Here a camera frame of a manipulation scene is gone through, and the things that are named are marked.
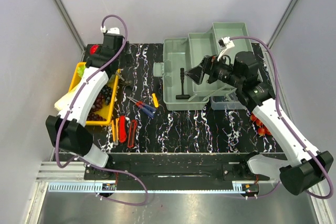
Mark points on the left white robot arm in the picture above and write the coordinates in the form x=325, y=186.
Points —
x=67, y=130

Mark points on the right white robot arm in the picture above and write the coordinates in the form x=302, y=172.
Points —
x=305, y=166

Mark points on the yellow plastic tray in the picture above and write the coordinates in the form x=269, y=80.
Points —
x=107, y=110

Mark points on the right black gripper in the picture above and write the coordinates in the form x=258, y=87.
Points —
x=208, y=67

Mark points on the blue screwdriver with red band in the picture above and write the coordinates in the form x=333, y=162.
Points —
x=142, y=105

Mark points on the dark red grape bunch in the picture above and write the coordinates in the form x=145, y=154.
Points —
x=96, y=107

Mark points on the red tomato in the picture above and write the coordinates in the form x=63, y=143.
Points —
x=95, y=49

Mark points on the red utility knife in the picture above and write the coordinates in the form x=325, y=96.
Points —
x=122, y=129

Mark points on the black claw hammer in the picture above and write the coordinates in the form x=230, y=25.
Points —
x=182, y=95

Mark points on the red cherry bunch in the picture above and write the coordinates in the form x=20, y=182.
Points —
x=261, y=128

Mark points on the dark blue grape bunch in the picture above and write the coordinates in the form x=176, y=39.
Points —
x=106, y=92

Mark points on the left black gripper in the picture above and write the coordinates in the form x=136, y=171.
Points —
x=100, y=48

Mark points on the green lettuce leaf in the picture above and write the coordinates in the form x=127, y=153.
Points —
x=80, y=70

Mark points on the clear grey plastic toolbox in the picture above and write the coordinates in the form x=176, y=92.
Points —
x=185, y=77

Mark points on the yellow handled screwdriver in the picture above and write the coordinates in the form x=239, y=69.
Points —
x=155, y=100

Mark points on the white green leek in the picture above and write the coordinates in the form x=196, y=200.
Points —
x=65, y=99

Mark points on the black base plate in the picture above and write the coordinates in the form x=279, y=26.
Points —
x=178, y=171

